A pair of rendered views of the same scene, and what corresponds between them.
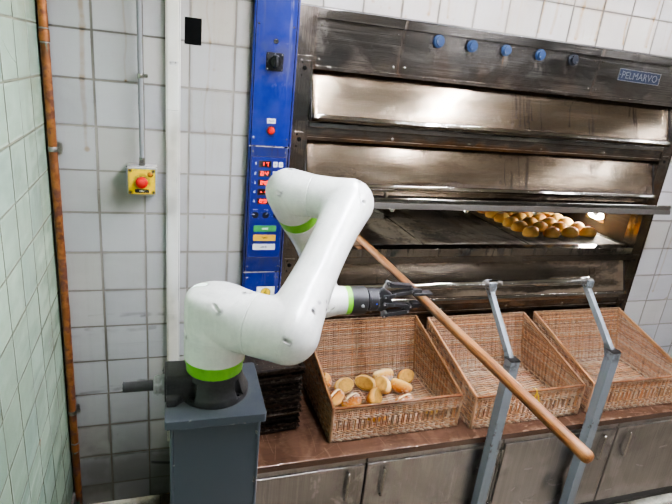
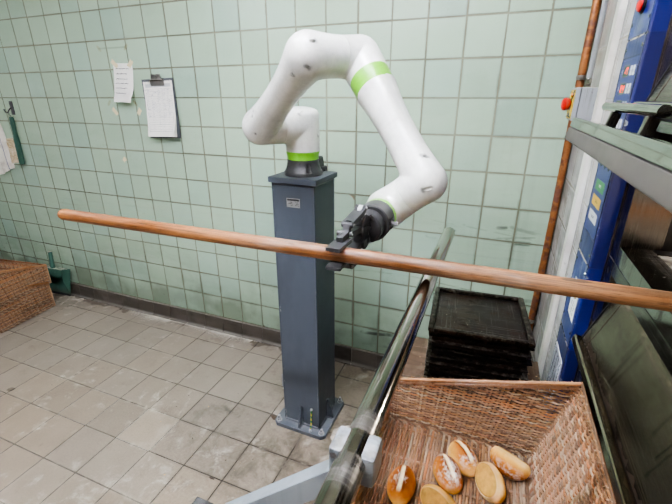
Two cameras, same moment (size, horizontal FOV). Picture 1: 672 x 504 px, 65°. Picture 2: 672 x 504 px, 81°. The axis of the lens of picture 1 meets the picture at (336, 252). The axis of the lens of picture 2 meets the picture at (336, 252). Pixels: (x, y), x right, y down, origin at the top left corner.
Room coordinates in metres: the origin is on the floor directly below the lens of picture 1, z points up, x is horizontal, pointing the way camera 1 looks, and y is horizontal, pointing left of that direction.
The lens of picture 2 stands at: (2.12, -0.85, 1.48)
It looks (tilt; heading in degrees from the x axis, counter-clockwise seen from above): 21 degrees down; 131
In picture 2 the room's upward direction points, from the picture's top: straight up
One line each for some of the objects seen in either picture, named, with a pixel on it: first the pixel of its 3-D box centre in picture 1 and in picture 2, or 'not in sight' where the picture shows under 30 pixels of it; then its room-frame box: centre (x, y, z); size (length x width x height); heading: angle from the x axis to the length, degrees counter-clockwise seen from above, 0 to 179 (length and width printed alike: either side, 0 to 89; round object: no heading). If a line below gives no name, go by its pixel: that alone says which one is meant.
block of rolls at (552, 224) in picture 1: (529, 217); not in sight; (2.97, -1.09, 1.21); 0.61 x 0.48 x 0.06; 19
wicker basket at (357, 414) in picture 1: (377, 371); (465, 488); (1.94, -0.23, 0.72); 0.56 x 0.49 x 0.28; 110
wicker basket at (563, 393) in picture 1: (499, 363); not in sight; (2.11, -0.79, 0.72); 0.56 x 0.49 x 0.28; 110
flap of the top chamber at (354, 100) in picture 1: (512, 112); not in sight; (2.36, -0.69, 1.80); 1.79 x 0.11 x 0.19; 109
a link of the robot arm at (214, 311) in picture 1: (221, 328); (299, 133); (0.99, 0.23, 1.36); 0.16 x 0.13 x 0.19; 74
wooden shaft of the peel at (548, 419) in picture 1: (413, 290); (370, 258); (1.71, -0.29, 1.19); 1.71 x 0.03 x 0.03; 19
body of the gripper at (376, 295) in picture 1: (378, 299); (364, 229); (1.60, -0.16, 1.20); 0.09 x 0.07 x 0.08; 109
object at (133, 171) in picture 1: (142, 179); (582, 104); (1.82, 0.71, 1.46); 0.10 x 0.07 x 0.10; 109
